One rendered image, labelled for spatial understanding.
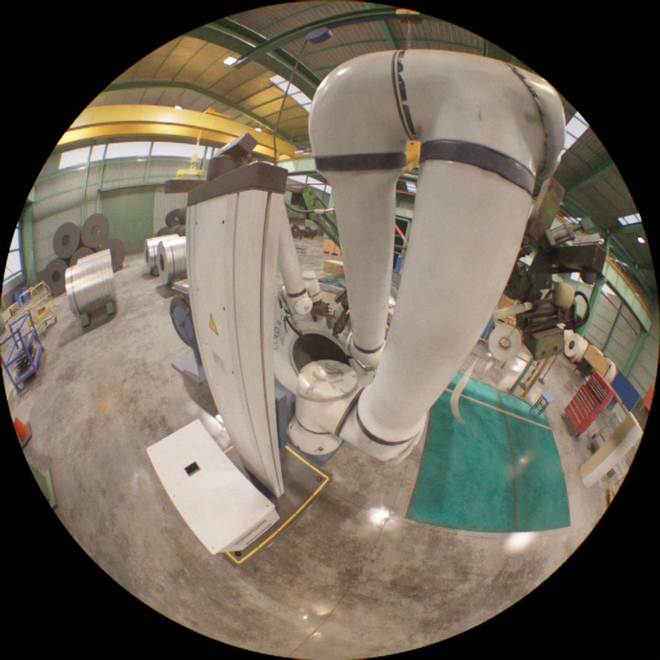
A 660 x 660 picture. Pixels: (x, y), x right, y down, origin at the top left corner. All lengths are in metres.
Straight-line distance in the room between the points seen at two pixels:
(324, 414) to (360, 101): 0.54
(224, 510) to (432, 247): 0.93
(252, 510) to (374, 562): 1.16
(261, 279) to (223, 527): 0.84
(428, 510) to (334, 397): 1.71
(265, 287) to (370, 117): 0.27
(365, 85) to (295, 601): 1.97
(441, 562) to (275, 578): 1.23
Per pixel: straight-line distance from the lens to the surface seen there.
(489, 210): 0.17
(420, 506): 1.99
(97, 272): 5.32
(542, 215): 1.06
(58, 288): 11.95
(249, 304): 0.32
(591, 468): 4.70
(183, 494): 0.96
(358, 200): 0.26
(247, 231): 0.29
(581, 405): 5.25
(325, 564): 1.72
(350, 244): 0.29
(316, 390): 0.46
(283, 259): 0.79
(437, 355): 0.22
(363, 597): 1.84
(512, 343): 0.97
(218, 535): 0.89
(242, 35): 2.93
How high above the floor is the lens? 1.69
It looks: 29 degrees down
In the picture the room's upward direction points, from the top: 10 degrees clockwise
